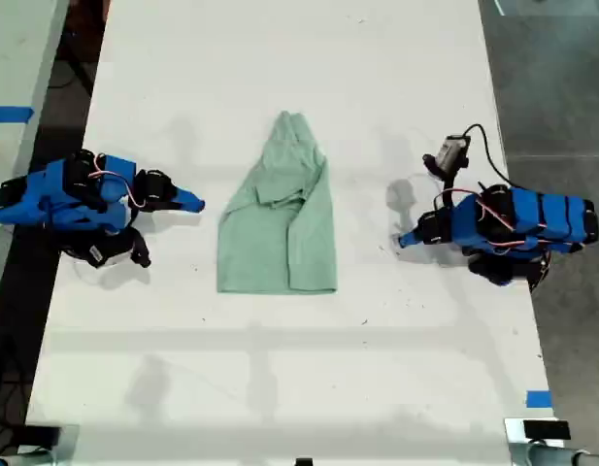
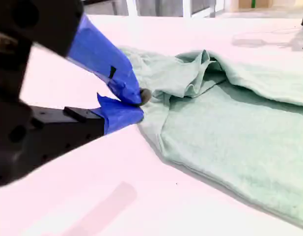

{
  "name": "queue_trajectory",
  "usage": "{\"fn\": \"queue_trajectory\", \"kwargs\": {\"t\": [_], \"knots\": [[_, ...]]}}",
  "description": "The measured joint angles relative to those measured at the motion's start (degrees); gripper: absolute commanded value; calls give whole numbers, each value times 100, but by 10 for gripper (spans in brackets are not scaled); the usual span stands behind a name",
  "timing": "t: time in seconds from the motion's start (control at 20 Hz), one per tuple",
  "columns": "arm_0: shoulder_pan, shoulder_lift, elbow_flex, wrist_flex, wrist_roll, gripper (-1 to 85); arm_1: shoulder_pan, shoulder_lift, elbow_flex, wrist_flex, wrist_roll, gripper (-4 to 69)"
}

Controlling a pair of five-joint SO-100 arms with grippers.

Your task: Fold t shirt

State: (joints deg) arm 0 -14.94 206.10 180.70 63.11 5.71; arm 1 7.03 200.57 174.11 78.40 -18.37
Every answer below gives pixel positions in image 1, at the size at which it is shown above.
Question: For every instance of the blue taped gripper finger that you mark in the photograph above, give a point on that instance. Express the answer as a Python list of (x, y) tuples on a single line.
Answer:
[(413, 235), (187, 200)]

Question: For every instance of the small black box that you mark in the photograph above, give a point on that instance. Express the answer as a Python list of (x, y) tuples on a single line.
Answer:
[(43, 434), (546, 429)]

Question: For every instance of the black and white camera box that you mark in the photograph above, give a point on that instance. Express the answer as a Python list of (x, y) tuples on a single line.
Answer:
[(97, 252)]

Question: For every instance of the blue and black robot arm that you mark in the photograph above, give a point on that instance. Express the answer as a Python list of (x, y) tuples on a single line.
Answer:
[(546, 218), (37, 204)]

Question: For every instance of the pale green t-shirt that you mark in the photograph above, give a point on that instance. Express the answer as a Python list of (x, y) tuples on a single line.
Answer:
[(279, 233)]

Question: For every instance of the long blue tape strip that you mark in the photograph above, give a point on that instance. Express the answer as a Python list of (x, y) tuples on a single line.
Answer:
[(8, 114)]

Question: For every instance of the grey clamp tube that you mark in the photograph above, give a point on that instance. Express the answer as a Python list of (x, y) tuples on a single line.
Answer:
[(556, 456), (17, 458)]

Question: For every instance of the blue dark-tipped gripper finger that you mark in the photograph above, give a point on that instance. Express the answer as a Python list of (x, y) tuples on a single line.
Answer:
[(413, 243)]

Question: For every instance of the grey and black camera box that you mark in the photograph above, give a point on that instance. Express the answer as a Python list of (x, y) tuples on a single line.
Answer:
[(449, 153)]

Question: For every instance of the black edged gripper finger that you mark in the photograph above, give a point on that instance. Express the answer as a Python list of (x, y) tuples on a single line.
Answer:
[(165, 209)]

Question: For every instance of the shiny metal plate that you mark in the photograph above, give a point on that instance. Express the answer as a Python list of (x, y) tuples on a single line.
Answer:
[(70, 437), (513, 429)]

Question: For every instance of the square blue tape piece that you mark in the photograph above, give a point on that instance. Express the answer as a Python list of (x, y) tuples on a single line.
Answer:
[(539, 399)]

